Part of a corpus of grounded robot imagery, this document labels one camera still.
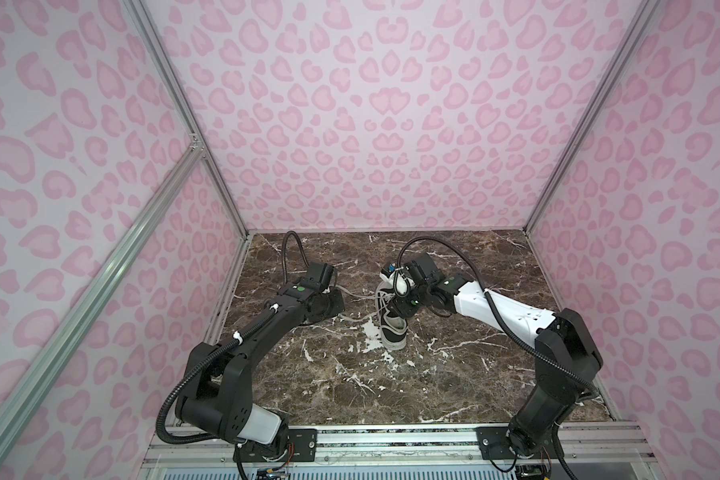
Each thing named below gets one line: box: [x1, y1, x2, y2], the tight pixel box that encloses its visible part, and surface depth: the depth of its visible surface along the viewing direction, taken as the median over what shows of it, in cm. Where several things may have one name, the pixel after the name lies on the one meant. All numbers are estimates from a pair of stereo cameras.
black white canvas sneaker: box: [375, 272, 414, 350], surface depth 88 cm
